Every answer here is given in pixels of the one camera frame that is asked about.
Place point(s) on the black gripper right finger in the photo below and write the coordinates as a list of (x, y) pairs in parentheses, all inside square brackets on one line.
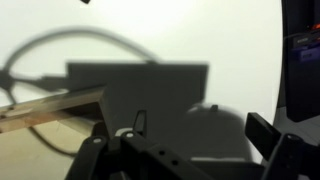
[(288, 156)]

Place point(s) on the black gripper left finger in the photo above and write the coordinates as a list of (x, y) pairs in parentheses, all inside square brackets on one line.
[(133, 154)]

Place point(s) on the wooden tray with slots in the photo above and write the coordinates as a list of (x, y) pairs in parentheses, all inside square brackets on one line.
[(39, 139)]

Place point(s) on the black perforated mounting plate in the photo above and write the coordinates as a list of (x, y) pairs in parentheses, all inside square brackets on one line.
[(301, 58)]

